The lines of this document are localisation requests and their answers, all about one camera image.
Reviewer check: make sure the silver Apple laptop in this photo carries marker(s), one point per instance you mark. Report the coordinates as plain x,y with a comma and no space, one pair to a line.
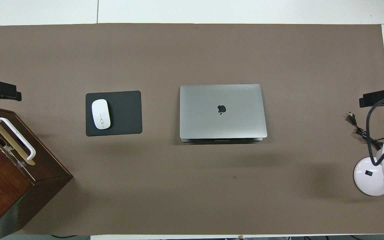
208,110

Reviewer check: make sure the white desk lamp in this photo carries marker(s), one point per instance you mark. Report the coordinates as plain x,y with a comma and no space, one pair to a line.
365,178

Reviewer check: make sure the dark brown wooden box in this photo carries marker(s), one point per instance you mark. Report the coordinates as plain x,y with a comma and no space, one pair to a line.
5,186

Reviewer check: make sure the white computer mouse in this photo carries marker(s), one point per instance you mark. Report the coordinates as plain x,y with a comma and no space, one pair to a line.
100,114

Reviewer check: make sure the black mouse pad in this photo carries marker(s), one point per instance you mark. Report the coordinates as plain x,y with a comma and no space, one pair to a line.
125,113

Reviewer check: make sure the brown table mat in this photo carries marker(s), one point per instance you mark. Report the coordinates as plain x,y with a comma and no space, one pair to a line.
192,193

